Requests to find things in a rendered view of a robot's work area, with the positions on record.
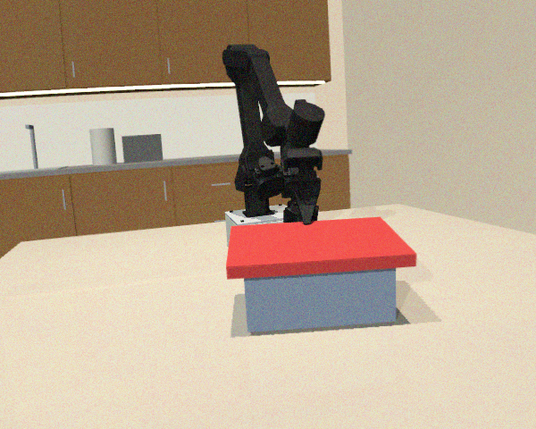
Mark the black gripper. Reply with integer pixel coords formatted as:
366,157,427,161
282,147,323,224

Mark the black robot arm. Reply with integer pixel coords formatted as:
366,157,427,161
222,44,325,217

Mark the red box lid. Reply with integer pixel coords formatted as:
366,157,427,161
226,217,417,280

